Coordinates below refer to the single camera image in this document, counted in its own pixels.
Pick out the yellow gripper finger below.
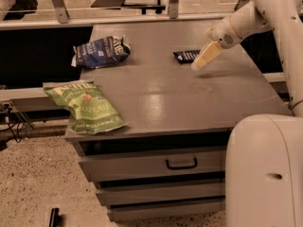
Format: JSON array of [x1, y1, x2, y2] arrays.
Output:
[[204, 26, 215, 40], [191, 42, 222, 71]]

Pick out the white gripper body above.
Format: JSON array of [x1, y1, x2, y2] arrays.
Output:
[[211, 14, 244, 49]]

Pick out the dark blue rxbar wrapper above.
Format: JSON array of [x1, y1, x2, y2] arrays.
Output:
[[173, 50, 200, 64]]

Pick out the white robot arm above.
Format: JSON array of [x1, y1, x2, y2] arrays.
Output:
[[191, 0, 303, 227]]

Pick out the blue chip bag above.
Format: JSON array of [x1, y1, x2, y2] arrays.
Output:
[[71, 36, 131, 69]]

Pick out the green jalapeno chip bag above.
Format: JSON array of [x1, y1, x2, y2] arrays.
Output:
[[44, 80, 126, 134]]

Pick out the top grey drawer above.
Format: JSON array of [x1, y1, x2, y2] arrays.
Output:
[[79, 146, 225, 183]]

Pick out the grey drawer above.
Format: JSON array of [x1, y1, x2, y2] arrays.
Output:
[[107, 199, 225, 222], [96, 181, 225, 207], [79, 146, 225, 183]]

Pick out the grey drawer cabinet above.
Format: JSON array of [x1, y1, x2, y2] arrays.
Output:
[[65, 21, 290, 211]]

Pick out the middle grey drawer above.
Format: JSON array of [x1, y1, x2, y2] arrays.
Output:
[[96, 181, 225, 207]]

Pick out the bottom grey drawer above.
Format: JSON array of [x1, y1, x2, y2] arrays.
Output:
[[107, 199, 225, 222]]

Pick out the dark object top left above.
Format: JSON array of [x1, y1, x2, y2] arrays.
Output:
[[0, 0, 38, 21]]

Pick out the small black floor object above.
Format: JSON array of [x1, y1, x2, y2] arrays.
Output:
[[48, 208, 61, 227]]

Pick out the metal railing post middle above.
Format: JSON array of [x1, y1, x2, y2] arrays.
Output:
[[168, 0, 179, 19]]

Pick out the black drawer handle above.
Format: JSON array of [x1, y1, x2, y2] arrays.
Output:
[[165, 157, 198, 170]]

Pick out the metal railing post left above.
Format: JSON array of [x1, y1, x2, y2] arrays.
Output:
[[51, 0, 69, 24]]

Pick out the black cables on left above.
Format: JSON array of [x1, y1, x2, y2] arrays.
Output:
[[0, 100, 35, 144]]

